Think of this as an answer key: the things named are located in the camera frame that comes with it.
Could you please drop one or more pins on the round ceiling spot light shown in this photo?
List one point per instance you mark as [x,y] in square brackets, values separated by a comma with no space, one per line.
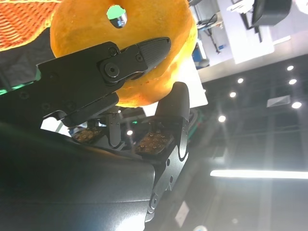
[290,68]
[292,81]
[222,118]
[296,105]
[240,80]
[232,94]

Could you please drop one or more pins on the long white ceiling light bar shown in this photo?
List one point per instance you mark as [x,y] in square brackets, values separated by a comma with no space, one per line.
[260,174]

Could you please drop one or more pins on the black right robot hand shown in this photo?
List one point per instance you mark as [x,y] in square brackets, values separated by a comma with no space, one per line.
[72,180]

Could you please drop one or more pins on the black background monitor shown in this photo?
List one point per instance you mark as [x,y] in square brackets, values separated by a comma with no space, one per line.
[272,12]

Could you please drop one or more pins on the grey ceiling air vent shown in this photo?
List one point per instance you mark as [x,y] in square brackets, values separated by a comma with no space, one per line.
[278,101]

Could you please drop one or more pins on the orange wicker basket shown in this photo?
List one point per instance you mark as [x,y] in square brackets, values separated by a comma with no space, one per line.
[21,21]

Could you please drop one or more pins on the orange striped bread bun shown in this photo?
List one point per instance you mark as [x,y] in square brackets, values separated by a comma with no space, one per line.
[149,21]

